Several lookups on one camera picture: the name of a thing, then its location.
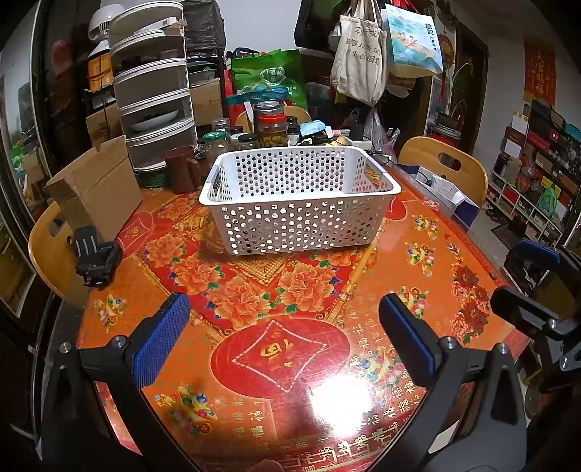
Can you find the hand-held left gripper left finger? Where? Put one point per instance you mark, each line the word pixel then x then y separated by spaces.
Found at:
pixel 161 340

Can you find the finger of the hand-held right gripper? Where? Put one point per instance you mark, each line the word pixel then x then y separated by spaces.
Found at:
pixel 540 254
pixel 522 306

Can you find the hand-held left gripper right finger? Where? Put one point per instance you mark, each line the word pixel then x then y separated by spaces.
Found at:
pixel 406 336

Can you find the white perforated plastic basket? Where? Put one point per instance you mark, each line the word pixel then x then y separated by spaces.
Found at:
pixel 295 222

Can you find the shelf with boxes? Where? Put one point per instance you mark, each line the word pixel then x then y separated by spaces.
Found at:
pixel 535 181

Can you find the black phone holder clamp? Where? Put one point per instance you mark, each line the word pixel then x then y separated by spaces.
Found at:
pixel 97 261

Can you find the white and blue paper bag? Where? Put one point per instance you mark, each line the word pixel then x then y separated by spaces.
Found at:
pixel 447 193

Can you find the red floral tablecloth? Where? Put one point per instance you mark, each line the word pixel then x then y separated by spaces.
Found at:
pixel 272 295

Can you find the open cardboard box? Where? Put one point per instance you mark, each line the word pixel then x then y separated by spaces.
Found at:
pixel 104 195

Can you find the brown ceramic mug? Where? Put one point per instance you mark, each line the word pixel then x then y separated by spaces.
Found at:
pixel 179 170

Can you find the green lid glass jar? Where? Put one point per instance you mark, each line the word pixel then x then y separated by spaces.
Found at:
pixel 215 147

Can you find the clear plastic bag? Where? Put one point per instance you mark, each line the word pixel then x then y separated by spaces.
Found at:
pixel 376 131

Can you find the black lid small jar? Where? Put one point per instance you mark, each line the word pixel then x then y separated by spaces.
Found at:
pixel 248 141

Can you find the silver lid glass jar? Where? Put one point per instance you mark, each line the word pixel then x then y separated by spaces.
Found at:
pixel 221 125

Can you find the small cardboard box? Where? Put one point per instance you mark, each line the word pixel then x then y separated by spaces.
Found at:
pixel 102 122

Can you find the blue face mask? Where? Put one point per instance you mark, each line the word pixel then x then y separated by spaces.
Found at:
pixel 313 128

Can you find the dark small bottle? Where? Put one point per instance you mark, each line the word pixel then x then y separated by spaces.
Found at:
pixel 293 136

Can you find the red lid glass jar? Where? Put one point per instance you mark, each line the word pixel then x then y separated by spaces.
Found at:
pixel 271 131

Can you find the brown cardboard box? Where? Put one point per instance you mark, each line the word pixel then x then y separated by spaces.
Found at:
pixel 206 102

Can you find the blue printed paper bag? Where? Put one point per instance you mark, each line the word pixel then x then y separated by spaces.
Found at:
pixel 413 45

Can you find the tiered food storage stack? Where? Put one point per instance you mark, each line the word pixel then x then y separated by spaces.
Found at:
pixel 150 81

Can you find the beige canvas tote bag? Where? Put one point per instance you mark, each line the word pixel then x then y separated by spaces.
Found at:
pixel 358 59

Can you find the orange box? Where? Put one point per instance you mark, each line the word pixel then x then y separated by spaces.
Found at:
pixel 100 68

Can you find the green shopping bag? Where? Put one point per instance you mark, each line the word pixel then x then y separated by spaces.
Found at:
pixel 272 77

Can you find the black plastic bags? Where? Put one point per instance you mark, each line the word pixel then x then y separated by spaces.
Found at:
pixel 202 27

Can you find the white desk fan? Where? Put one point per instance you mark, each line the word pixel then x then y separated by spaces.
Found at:
pixel 102 22

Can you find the black hanging bag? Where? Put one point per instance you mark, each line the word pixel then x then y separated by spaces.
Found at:
pixel 313 22

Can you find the red wall poster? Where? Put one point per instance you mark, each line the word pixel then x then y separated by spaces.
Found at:
pixel 540 72

